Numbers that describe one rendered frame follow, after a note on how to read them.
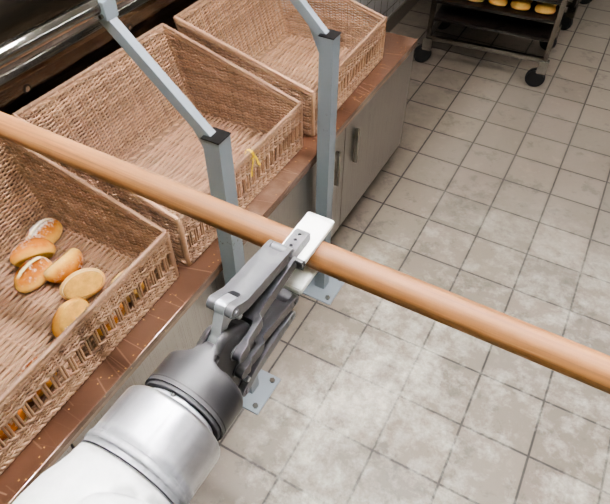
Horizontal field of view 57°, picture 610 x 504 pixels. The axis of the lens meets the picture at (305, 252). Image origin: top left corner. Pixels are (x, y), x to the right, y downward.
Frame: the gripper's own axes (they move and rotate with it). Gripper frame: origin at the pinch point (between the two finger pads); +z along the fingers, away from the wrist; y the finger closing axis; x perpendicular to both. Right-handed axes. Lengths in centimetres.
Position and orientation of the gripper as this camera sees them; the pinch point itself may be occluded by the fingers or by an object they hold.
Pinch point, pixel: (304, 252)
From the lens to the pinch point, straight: 56.4
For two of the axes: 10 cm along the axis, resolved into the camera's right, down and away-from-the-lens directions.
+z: 4.9, -6.3, 6.0
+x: 8.7, 3.6, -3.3
